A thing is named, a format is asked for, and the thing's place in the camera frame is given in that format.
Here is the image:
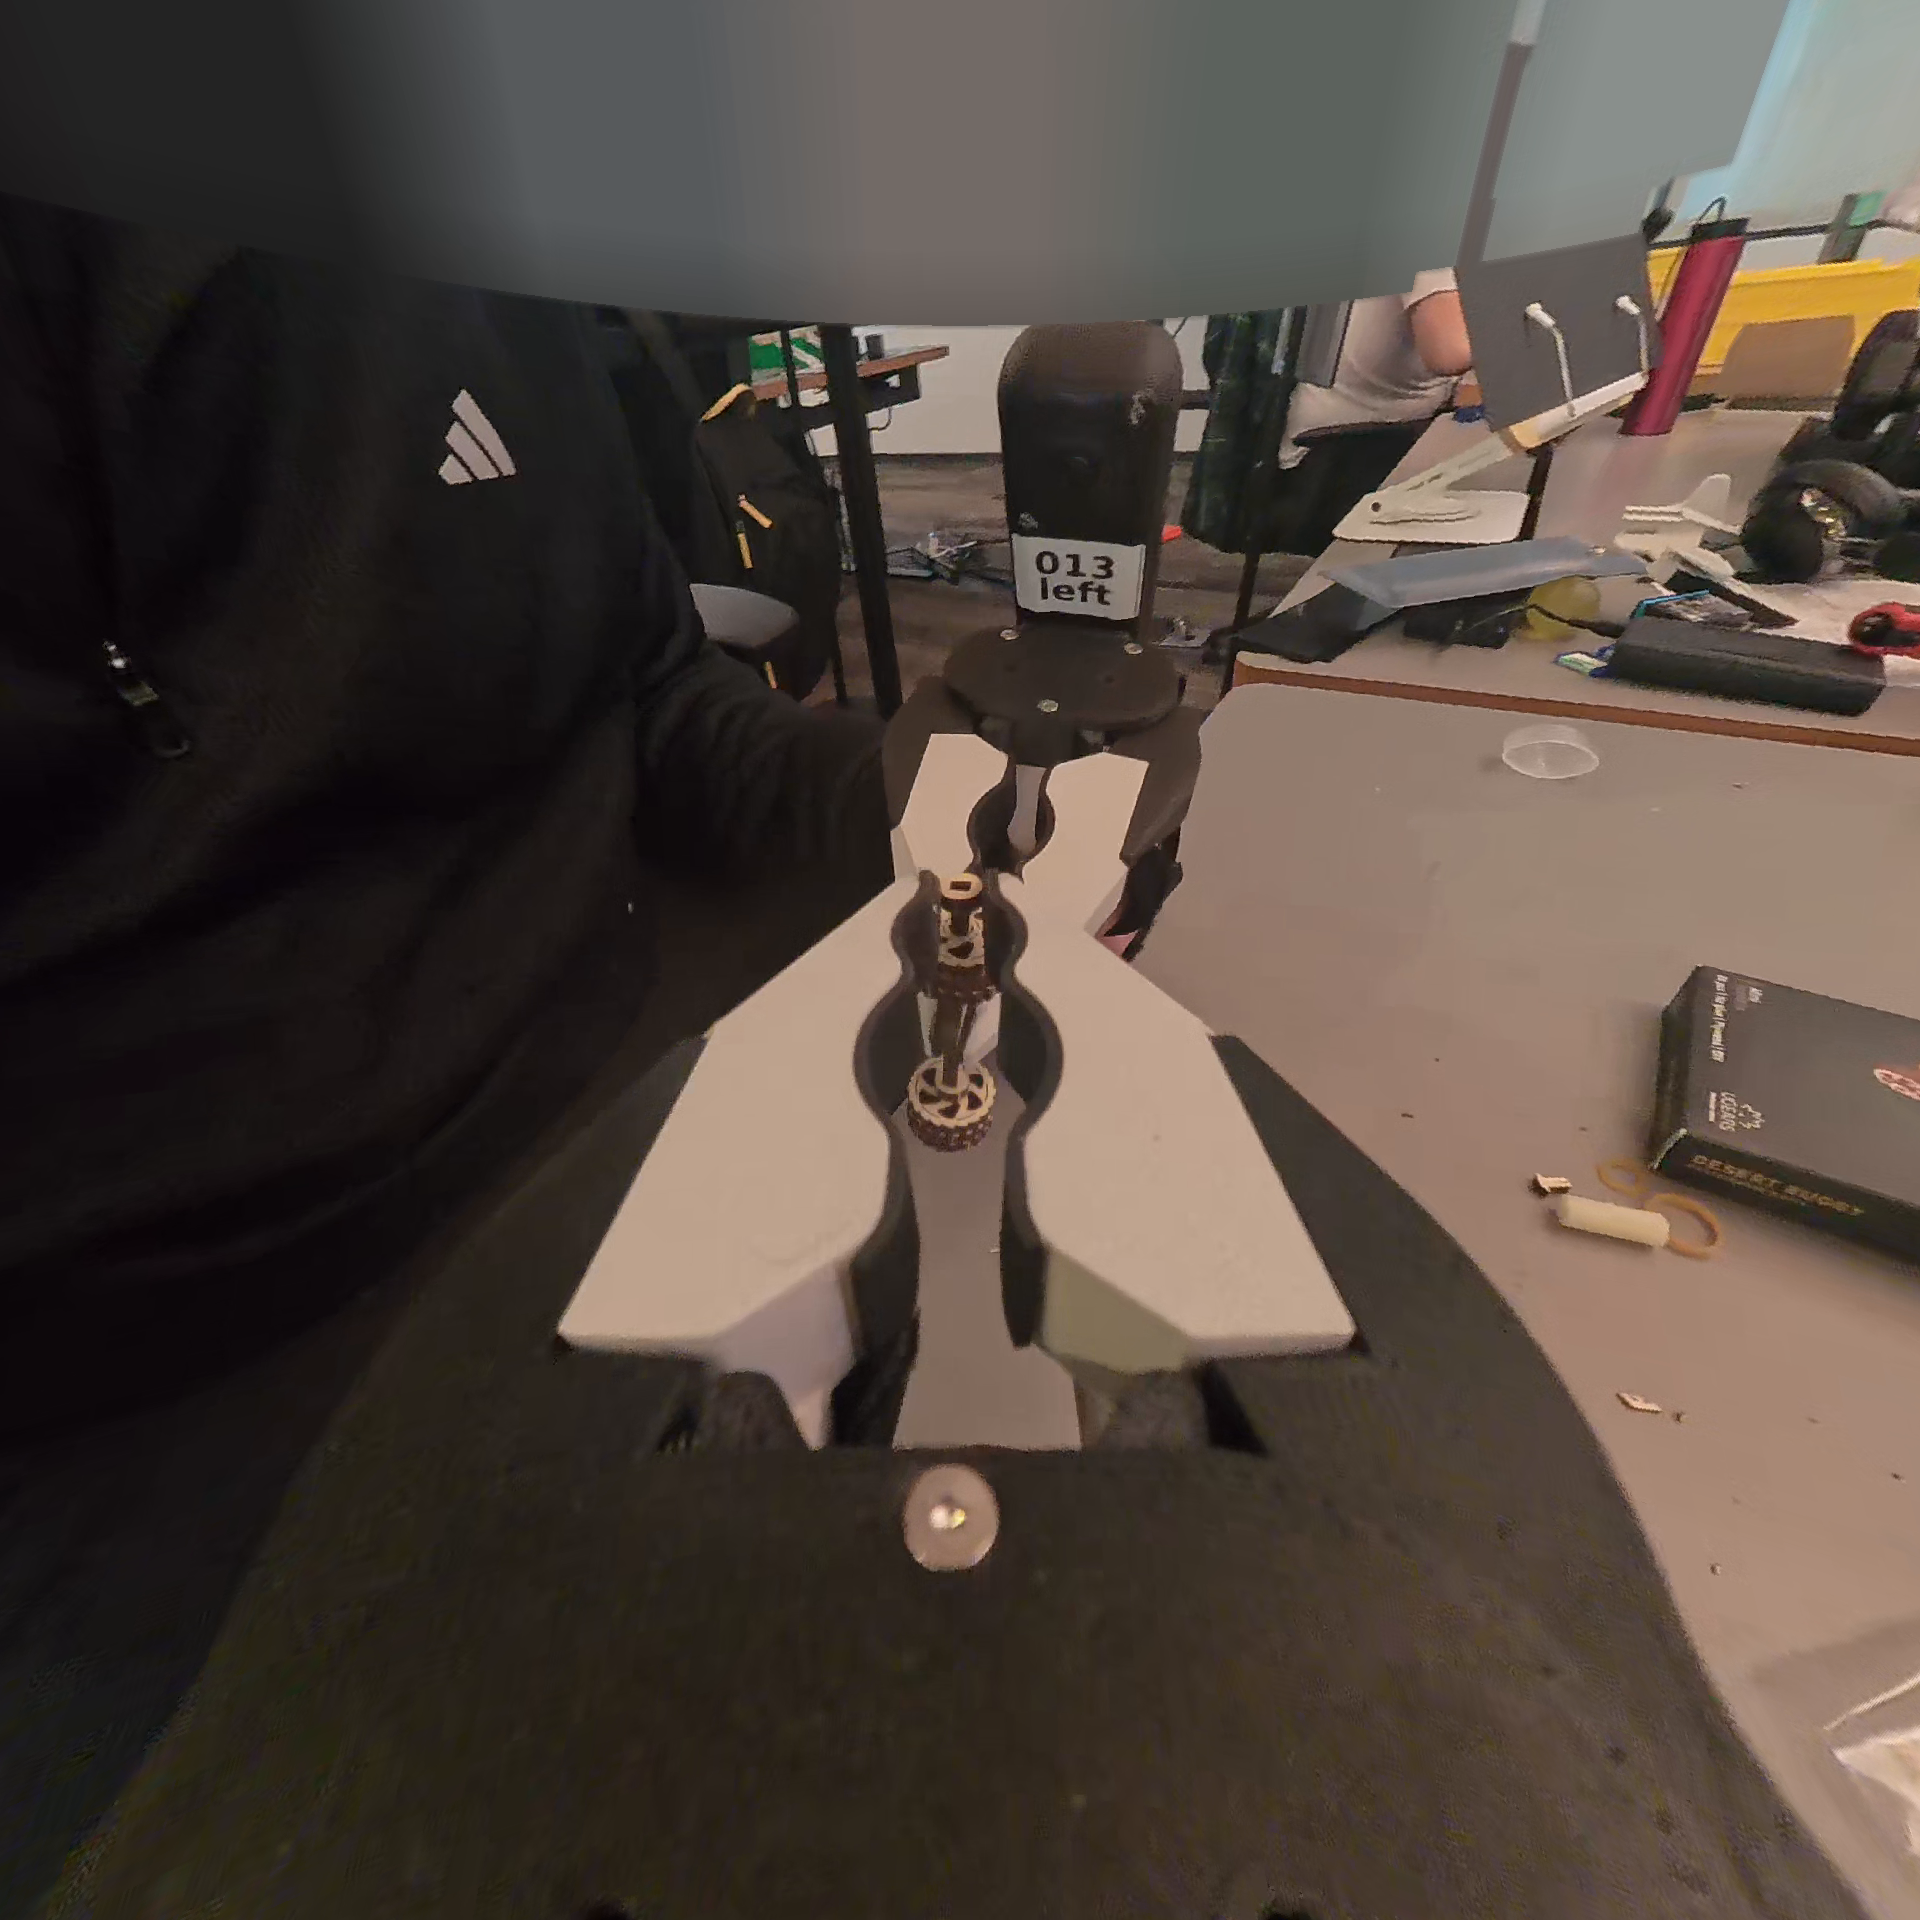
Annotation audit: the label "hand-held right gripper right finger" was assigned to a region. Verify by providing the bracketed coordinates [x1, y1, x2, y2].
[983, 877, 1363, 1392]

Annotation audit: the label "yellow bin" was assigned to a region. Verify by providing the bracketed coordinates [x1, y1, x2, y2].
[1642, 256, 1920, 409]

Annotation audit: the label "plaid chair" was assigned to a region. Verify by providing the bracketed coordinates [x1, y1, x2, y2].
[1183, 307, 1326, 554]

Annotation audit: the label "black cylindrical handle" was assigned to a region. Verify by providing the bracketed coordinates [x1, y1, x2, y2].
[1612, 614, 1887, 720]

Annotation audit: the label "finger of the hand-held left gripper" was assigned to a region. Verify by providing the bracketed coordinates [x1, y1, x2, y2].
[891, 736, 1021, 902]
[1020, 756, 1160, 940]

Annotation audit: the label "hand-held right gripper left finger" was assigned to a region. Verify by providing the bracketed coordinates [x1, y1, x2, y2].
[556, 873, 920, 1449]

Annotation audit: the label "clear plastic bag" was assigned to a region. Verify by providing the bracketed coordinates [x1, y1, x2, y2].
[1822, 1670, 1920, 1866]

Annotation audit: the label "long brown wooden stick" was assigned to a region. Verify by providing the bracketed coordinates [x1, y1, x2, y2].
[1230, 651, 1920, 758]

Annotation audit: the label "black panel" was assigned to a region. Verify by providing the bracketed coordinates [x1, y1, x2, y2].
[1459, 232, 1660, 426]

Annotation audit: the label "wooden wheel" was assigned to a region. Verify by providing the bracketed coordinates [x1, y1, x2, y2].
[903, 872, 1002, 1161]

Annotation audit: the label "blue flat pouch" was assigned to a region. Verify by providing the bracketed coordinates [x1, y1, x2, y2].
[1318, 538, 1653, 619]

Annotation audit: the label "black backpack yellow trim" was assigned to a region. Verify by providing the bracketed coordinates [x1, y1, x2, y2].
[692, 381, 845, 702]

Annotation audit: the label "black headphones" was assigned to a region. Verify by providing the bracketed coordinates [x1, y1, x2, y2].
[1740, 458, 1920, 590]

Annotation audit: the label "black model kit box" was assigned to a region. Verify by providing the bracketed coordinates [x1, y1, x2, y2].
[1648, 964, 1920, 1265]

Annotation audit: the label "person's black-clothed body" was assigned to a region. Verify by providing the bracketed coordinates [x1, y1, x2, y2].
[0, 195, 903, 1920]

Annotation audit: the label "red water bottle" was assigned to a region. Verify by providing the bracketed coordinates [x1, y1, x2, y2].
[1620, 217, 1750, 441]

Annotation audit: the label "rack of black dumbbells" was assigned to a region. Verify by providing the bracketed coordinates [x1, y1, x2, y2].
[1822, 307, 1920, 485]

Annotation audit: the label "white toy airplane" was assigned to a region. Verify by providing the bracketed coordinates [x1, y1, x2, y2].
[1616, 470, 1797, 626]

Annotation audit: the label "white tilted stand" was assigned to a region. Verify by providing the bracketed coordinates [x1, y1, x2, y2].
[1332, 369, 1653, 545]

